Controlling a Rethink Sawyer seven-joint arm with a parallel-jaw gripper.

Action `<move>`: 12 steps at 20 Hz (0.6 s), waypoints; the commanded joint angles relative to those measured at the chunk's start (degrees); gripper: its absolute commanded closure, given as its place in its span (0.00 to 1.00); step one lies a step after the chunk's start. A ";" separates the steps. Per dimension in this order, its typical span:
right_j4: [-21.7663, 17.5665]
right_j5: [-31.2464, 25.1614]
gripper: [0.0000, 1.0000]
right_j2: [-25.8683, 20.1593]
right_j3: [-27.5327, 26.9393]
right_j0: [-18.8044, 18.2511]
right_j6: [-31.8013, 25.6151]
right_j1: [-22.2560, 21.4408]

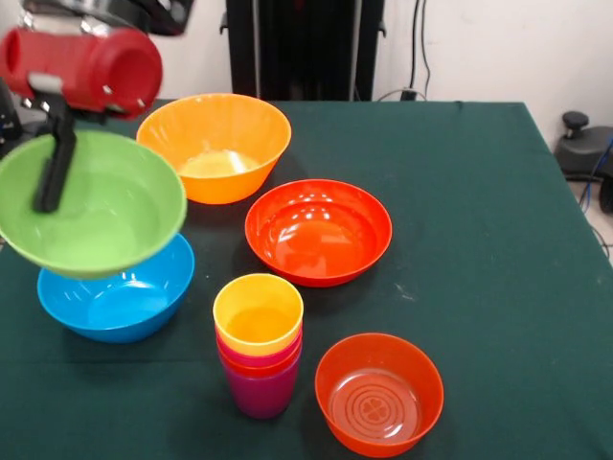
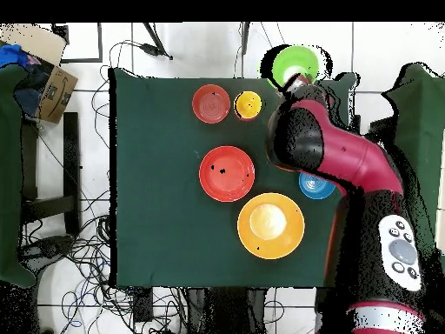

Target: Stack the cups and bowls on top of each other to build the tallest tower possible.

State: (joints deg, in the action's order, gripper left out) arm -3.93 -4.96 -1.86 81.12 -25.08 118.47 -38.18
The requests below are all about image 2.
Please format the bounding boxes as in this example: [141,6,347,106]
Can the green plastic bowl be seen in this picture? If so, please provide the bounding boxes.
[267,45,320,89]

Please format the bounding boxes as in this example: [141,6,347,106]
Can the yellow plastic cup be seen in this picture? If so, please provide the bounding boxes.
[233,90,263,119]

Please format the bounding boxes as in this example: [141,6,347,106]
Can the large orange plastic bowl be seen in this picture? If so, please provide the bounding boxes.
[236,192,306,260]

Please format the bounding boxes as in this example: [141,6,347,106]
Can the black tripod leg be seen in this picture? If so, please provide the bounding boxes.
[240,22,251,56]
[142,22,174,61]

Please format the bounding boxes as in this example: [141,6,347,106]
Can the small orange-red ringed bowl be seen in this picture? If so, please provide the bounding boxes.
[191,83,231,125]

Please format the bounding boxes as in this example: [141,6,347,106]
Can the small blue plastic bowl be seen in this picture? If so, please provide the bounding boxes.
[298,171,337,201]

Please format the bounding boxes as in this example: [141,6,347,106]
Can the wide orange-red shallow bowl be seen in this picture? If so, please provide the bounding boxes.
[198,145,256,204]

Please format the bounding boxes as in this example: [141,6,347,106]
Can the green cloth covered table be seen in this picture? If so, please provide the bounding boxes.
[382,62,445,272]
[0,63,37,288]

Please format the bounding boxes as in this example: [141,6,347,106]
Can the dark green table cloth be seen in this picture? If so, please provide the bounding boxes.
[109,67,359,290]

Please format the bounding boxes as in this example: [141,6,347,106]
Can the brown cardboard box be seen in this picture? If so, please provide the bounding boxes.
[0,23,79,124]

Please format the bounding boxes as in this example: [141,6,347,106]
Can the small black power box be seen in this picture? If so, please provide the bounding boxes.
[133,288,154,323]

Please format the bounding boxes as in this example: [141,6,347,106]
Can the blue cloth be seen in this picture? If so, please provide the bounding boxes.
[0,43,29,68]

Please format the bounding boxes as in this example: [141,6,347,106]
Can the black rounded floor base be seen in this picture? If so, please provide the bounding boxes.
[20,234,74,267]

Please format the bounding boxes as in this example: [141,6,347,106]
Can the black metal frame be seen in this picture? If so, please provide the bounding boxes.
[51,22,103,64]

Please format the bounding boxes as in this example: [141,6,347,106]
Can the black chair frame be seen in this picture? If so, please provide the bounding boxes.
[20,111,81,237]

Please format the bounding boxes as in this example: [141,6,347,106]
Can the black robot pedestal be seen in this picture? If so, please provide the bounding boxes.
[187,287,269,334]

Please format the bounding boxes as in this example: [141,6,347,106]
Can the tangle of black cables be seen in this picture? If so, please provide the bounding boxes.
[20,187,189,334]

